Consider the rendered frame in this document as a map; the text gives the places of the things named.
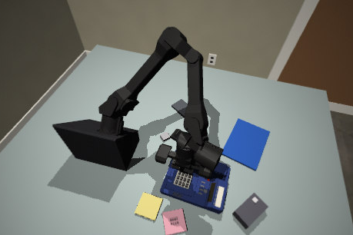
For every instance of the pink sticky note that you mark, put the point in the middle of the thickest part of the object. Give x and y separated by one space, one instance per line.
174 222

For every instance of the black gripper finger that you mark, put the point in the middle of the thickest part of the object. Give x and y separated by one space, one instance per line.
178 168
190 171

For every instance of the yellow sticky note pad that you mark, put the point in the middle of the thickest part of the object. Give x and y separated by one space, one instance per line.
148 206

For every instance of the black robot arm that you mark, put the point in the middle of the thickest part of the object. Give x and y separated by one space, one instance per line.
170 44

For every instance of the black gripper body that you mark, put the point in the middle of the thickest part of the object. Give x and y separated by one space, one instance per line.
164 151

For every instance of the blue flat rectangular panel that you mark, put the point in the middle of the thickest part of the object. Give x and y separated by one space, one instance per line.
246 144

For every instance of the grey phone keypad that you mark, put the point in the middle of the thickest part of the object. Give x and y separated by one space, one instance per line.
183 179

